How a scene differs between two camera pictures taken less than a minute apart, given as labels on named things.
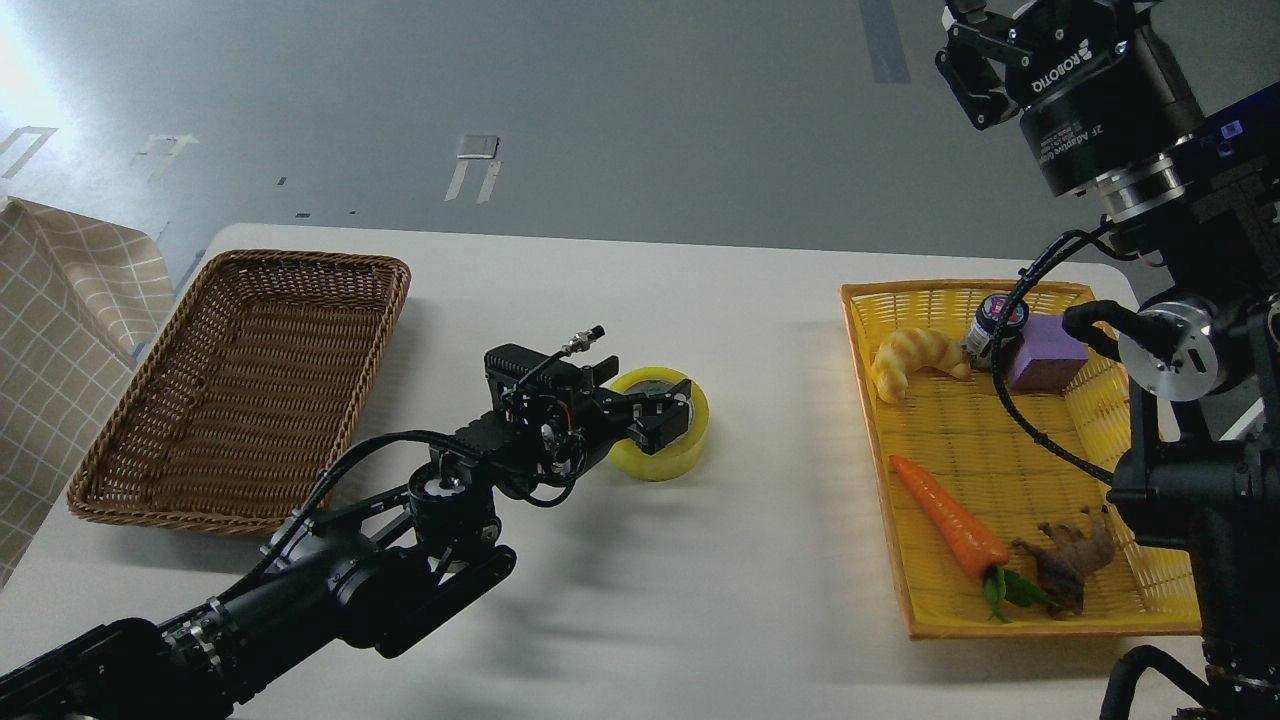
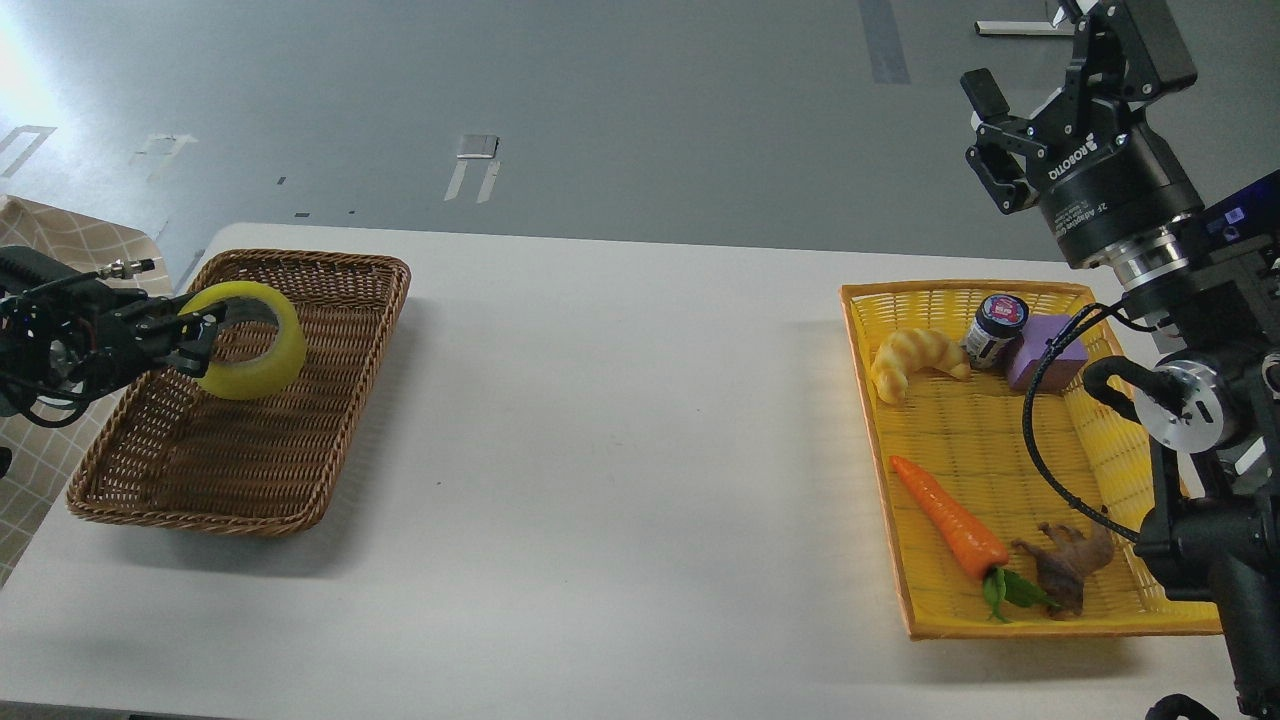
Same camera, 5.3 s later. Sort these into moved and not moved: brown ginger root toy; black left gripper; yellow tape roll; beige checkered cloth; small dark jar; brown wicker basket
Moved: black left gripper; yellow tape roll
Not moved: small dark jar; beige checkered cloth; brown wicker basket; brown ginger root toy
